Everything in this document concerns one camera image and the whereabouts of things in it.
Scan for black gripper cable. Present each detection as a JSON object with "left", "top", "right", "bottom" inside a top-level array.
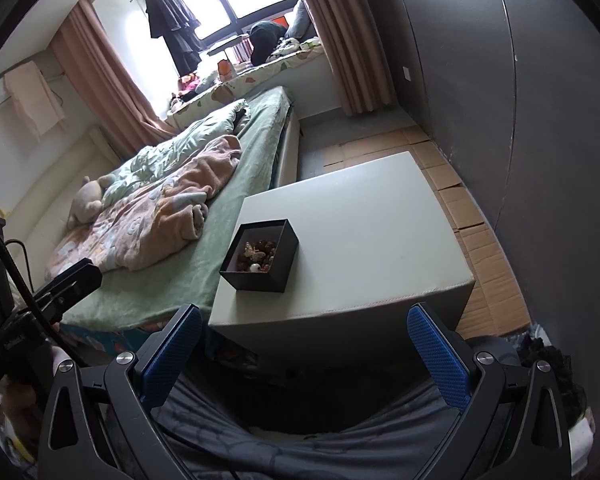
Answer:
[{"left": 2, "top": 238, "right": 56, "bottom": 351}]

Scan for black bag on sill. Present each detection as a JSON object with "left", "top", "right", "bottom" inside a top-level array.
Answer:
[{"left": 249, "top": 21, "right": 287, "bottom": 66}]

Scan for pink left curtain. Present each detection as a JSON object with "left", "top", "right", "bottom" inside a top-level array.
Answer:
[{"left": 50, "top": 0, "right": 176, "bottom": 159}]

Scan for dark wardrobe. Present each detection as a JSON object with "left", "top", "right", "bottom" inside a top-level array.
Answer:
[{"left": 367, "top": 0, "right": 600, "bottom": 363}]

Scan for floral window seat cushion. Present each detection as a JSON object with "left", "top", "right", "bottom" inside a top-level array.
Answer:
[{"left": 166, "top": 37, "right": 325, "bottom": 131}]

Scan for floral green quilt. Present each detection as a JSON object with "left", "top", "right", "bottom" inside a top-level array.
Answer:
[{"left": 99, "top": 99, "right": 250, "bottom": 209}]

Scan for grey pillow on sill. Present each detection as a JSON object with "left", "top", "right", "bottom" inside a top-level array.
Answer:
[{"left": 285, "top": 0, "right": 316, "bottom": 42}]

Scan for hanging beige cloth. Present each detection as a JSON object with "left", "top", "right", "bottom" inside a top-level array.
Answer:
[{"left": 4, "top": 61, "right": 66, "bottom": 140}]

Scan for pink curtain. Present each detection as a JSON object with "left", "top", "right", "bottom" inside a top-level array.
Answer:
[
  {"left": 50, "top": 0, "right": 176, "bottom": 159},
  {"left": 304, "top": 0, "right": 396, "bottom": 116}
]

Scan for pink right curtain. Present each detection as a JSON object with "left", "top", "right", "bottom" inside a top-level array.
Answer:
[{"left": 304, "top": 0, "right": 396, "bottom": 116}]

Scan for hanging black clothes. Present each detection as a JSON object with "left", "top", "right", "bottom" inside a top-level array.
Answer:
[{"left": 145, "top": 0, "right": 204, "bottom": 77}]

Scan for green bed mattress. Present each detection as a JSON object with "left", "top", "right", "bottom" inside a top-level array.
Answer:
[{"left": 61, "top": 87, "right": 299, "bottom": 333}]

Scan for left hand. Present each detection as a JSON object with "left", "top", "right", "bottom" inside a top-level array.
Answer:
[{"left": 2, "top": 343, "right": 77, "bottom": 441}]

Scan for pink fleece blanket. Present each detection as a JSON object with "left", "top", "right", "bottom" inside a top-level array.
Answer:
[{"left": 45, "top": 134, "right": 242, "bottom": 280}]

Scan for cream bed headboard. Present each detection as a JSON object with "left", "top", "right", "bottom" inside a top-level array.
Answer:
[{"left": 5, "top": 126, "right": 121, "bottom": 268}]

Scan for plush toy on bed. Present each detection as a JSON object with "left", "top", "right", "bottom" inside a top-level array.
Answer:
[{"left": 67, "top": 176, "right": 107, "bottom": 230}]

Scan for black jewelry box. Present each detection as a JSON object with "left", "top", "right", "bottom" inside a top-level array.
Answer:
[{"left": 220, "top": 219, "right": 299, "bottom": 292}]

